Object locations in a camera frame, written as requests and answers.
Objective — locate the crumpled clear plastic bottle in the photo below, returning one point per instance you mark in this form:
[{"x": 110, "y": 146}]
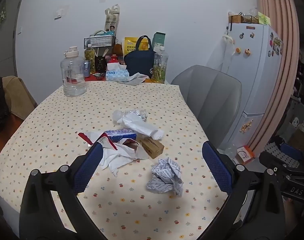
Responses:
[{"x": 122, "y": 115}]

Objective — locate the large clear water jug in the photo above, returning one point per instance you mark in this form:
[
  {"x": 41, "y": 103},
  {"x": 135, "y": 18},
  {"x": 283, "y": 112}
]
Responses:
[{"x": 73, "y": 75}]

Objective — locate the green tall carton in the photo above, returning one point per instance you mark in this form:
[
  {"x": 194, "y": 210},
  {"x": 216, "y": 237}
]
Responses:
[{"x": 159, "y": 40}]

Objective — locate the small red bottle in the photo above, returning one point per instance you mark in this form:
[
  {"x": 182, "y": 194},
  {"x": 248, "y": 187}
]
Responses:
[{"x": 114, "y": 58}]

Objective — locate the brown jacket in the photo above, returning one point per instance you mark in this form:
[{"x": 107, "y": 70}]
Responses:
[{"x": 18, "y": 97}]

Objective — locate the printed paper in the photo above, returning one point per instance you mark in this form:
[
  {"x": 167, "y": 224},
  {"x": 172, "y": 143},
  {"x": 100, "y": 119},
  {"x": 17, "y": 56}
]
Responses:
[{"x": 164, "y": 177}]

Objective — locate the brown cardboard box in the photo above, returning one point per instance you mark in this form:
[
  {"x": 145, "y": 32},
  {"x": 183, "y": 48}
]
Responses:
[{"x": 152, "y": 148}]

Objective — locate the clear tea bottle white cap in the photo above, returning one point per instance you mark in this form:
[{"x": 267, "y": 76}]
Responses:
[{"x": 160, "y": 67}]

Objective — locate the black pen holder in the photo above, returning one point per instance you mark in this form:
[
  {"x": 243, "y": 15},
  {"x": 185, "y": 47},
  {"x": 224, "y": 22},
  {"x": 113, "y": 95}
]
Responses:
[{"x": 101, "y": 63}]

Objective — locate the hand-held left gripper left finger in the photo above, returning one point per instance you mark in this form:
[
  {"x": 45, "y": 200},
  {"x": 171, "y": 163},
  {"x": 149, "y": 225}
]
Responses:
[{"x": 89, "y": 167}]

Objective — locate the red white paper wrapper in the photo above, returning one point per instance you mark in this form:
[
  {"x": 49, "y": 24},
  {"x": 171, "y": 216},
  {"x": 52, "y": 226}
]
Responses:
[
  {"x": 88, "y": 137},
  {"x": 130, "y": 145}
]

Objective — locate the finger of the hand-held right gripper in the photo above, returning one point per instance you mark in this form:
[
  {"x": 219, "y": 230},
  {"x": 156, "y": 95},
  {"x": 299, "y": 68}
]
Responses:
[
  {"x": 291, "y": 151},
  {"x": 268, "y": 158}
]

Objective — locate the clear tea bottle yellow cap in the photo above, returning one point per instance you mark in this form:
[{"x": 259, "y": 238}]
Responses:
[{"x": 90, "y": 60}]

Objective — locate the grey chair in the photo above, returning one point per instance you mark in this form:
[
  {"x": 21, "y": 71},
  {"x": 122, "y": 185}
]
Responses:
[{"x": 207, "y": 97}]

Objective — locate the light green box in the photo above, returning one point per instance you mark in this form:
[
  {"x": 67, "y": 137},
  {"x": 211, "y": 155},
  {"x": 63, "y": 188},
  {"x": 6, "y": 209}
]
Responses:
[{"x": 264, "y": 18}]

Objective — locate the cluster of fridge magnets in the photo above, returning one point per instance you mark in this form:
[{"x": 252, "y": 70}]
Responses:
[{"x": 276, "y": 45}]

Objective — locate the navy tote bag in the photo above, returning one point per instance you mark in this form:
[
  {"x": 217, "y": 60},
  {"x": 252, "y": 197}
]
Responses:
[{"x": 139, "y": 62}]

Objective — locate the rolled white plastic bag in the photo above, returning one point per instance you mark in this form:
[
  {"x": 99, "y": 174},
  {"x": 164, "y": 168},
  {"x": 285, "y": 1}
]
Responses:
[{"x": 142, "y": 128}]

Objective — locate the white perforated mat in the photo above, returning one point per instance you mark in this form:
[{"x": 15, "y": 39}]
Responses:
[{"x": 273, "y": 148}]

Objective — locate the round yellow red magnet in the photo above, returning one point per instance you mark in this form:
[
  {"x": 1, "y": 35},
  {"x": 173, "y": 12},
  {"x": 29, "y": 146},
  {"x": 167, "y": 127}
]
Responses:
[{"x": 238, "y": 50}]

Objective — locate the blue tissue packet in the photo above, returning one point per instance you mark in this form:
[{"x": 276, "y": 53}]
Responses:
[{"x": 119, "y": 135}]

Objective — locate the blue tissue box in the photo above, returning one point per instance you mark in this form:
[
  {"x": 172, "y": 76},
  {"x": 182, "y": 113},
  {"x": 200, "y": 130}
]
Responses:
[{"x": 115, "y": 75}]

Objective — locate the white fridge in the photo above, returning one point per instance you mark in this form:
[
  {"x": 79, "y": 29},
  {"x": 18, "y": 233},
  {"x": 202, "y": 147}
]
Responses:
[{"x": 252, "y": 80}]

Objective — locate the blue drink can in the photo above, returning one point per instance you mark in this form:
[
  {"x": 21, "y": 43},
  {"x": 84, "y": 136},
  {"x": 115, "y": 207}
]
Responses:
[{"x": 86, "y": 69}]

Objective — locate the pink curtain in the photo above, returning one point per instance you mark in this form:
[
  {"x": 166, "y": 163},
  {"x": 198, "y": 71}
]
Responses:
[{"x": 279, "y": 55}]

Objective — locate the yellow figure magnets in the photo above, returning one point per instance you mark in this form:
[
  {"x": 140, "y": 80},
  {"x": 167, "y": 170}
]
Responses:
[{"x": 246, "y": 126}]

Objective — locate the yellow snack packet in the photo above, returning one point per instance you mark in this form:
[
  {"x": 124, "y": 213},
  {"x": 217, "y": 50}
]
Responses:
[{"x": 130, "y": 45}]

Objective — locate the dark cluttered shelf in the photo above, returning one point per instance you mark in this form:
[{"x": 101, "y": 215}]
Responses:
[{"x": 302, "y": 92}]

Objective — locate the orange white box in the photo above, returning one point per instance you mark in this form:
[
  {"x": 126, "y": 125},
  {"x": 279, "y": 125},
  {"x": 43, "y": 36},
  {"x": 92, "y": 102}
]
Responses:
[{"x": 245, "y": 155}]

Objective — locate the brown wicker basket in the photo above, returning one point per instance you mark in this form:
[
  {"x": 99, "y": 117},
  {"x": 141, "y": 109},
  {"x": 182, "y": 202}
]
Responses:
[{"x": 235, "y": 18}]

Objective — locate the white hanging plastic bag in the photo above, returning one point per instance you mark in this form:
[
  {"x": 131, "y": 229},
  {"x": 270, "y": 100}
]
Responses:
[{"x": 227, "y": 52}]

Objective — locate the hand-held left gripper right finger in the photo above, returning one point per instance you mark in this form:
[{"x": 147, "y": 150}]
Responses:
[{"x": 217, "y": 167}]

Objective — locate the clear plastic bag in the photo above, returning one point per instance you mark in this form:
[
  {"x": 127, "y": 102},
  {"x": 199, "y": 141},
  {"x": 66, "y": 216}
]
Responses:
[{"x": 230, "y": 151}]

